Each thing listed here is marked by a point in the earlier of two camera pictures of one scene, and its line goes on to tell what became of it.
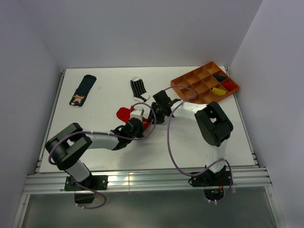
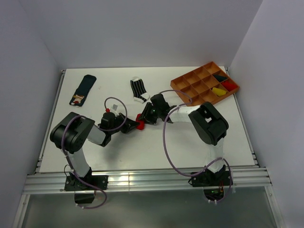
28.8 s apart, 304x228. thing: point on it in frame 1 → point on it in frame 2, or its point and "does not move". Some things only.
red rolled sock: [229, 85] does not move
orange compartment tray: [210, 82] does not move
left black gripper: [140, 134] → [129, 125]
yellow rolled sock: [219, 92] does not move
